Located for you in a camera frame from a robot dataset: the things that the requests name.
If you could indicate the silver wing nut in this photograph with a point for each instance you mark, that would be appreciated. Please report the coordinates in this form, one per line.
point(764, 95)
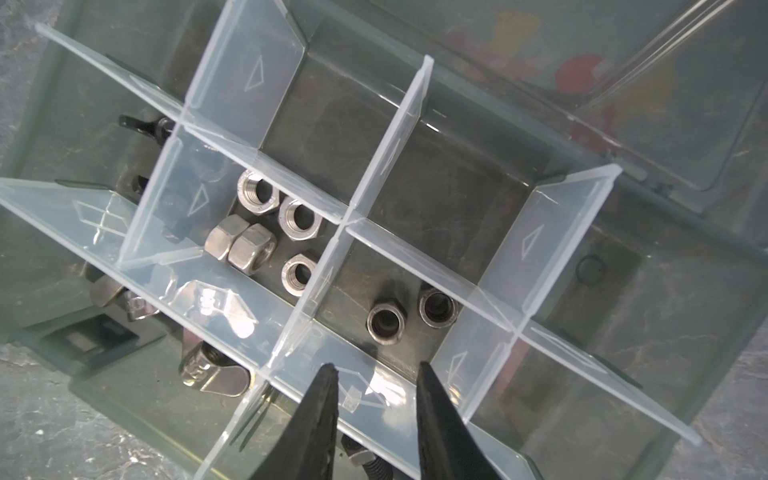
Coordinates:
point(206, 369)
point(106, 291)

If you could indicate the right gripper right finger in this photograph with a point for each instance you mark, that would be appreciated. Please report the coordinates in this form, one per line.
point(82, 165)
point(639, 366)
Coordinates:
point(446, 448)

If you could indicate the green compartment organizer box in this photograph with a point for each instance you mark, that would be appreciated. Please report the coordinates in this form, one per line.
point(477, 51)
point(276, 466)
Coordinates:
point(574, 174)

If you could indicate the silver hex nut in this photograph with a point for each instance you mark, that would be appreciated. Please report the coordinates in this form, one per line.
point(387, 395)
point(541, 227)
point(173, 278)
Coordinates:
point(297, 221)
point(257, 195)
point(220, 240)
point(297, 272)

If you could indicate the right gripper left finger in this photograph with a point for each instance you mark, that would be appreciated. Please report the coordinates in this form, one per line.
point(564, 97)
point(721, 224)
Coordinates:
point(306, 448)

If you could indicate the black bolt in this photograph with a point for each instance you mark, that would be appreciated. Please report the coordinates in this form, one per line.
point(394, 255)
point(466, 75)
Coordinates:
point(375, 467)

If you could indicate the black hex nut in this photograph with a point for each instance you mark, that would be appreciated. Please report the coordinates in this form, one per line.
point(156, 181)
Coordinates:
point(437, 309)
point(386, 322)

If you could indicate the black wing nut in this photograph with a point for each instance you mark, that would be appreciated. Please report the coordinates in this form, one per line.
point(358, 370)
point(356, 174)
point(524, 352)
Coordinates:
point(159, 130)

